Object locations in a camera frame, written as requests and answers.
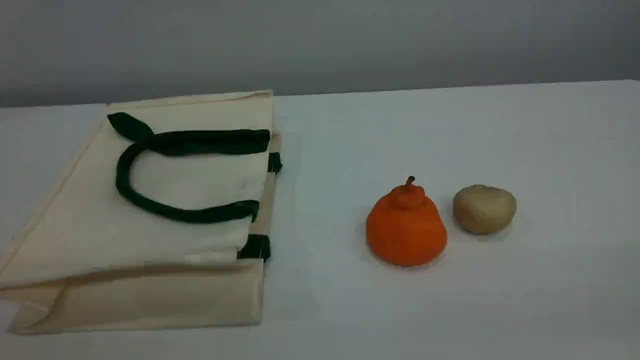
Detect orange with knobbed stem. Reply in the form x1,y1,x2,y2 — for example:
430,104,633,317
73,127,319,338
365,175,448,267

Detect cream canvas bag green handles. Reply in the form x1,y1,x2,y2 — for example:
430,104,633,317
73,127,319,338
0,90,283,335

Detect tan toy potato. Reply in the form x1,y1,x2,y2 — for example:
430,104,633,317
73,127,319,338
452,184,518,236

